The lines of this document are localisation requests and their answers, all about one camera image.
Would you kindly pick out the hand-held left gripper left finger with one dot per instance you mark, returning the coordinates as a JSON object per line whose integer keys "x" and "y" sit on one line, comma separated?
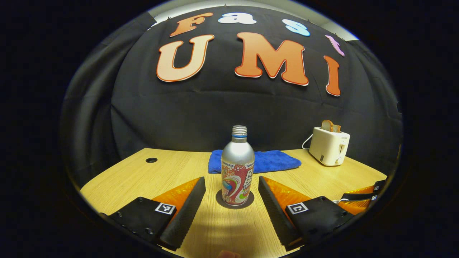
{"x": 188, "y": 211}

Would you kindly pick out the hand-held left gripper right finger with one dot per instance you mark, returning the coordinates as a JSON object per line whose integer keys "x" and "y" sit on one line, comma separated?
{"x": 274, "y": 215}

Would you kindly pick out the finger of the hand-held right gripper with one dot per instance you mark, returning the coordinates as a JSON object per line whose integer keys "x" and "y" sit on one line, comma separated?
{"x": 358, "y": 196}
{"x": 380, "y": 185}

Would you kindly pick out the dark brown round coaster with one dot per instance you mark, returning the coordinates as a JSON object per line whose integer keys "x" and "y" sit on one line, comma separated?
{"x": 220, "y": 201}

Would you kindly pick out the silver water bottle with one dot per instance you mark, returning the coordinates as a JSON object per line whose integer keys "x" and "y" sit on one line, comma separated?
{"x": 237, "y": 161}

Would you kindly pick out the blue towel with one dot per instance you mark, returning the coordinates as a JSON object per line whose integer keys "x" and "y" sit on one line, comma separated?
{"x": 276, "y": 161}

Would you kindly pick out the white toaster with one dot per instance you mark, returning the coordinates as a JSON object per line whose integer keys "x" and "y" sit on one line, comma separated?
{"x": 328, "y": 147}

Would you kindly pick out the toast slice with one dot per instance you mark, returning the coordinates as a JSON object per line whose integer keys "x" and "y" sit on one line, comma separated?
{"x": 326, "y": 125}
{"x": 337, "y": 128}

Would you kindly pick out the black backdrop cloth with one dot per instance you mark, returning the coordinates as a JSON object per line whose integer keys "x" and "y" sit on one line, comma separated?
{"x": 215, "y": 114}

